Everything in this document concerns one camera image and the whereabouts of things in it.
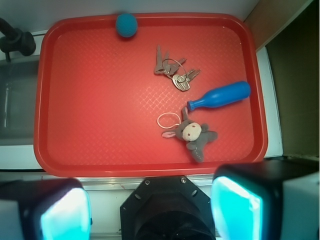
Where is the steel sink basin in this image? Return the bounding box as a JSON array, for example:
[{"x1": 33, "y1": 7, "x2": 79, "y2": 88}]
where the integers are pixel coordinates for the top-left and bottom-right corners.
[{"x1": 0, "y1": 60, "x2": 39, "y2": 146}]

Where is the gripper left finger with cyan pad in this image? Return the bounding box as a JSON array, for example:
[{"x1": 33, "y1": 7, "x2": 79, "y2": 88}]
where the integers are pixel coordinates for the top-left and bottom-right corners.
[{"x1": 0, "y1": 178, "x2": 92, "y2": 240}]

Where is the blue plastic bottle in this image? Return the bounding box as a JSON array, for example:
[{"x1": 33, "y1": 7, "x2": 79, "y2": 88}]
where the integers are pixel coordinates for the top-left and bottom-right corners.
[{"x1": 187, "y1": 81, "x2": 251, "y2": 111}]

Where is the metal key bunch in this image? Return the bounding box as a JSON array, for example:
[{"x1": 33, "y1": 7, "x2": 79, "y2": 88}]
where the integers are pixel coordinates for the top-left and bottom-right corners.
[{"x1": 153, "y1": 45, "x2": 201, "y2": 92}]

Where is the grey plush donkey keychain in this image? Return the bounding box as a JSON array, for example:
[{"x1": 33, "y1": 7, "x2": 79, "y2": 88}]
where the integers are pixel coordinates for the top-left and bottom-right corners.
[{"x1": 156, "y1": 107, "x2": 218, "y2": 163}]

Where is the teal foam ball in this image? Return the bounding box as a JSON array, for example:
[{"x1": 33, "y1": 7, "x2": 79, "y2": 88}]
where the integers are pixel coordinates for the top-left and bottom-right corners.
[{"x1": 115, "y1": 13, "x2": 138, "y2": 38}]

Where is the black faucet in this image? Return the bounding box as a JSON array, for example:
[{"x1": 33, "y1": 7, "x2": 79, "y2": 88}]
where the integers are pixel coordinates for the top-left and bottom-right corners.
[{"x1": 0, "y1": 18, "x2": 36, "y2": 63}]

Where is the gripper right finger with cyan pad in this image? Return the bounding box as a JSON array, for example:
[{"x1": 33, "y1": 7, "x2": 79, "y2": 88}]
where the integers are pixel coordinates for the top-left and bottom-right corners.
[{"x1": 210, "y1": 159, "x2": 320, "y2": 240}]

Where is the red plastic tray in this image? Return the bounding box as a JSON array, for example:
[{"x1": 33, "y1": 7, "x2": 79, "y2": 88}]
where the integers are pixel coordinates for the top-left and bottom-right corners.
[{"x1": 34, "y1": 13, "x2": 268, "y2": 177}]

